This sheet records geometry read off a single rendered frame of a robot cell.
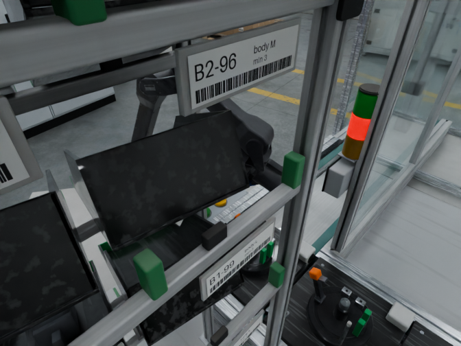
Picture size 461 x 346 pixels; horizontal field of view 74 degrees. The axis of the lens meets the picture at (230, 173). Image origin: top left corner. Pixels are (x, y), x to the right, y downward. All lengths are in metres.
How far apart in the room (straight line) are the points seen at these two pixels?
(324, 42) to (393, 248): 0.95
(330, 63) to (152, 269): 0.18
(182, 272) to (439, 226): 1.14
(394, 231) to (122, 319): 1.06
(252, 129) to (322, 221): 0.52
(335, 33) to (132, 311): 0.22
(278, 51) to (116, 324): 0.18
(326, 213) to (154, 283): 0.92
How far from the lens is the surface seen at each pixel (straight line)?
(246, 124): 0.63
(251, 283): 0.81
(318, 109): 0.25
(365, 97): 0.66
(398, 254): 1.13
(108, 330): 0.21
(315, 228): 1.02
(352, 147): 0.71
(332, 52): 0.24
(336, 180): 0.73
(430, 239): 1.22
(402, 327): 0.83
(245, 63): 0.16
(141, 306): 0.21
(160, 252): 0.54
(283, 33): 0.18
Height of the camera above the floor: 1.65
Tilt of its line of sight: 38 degrees down
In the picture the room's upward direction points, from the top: straight up
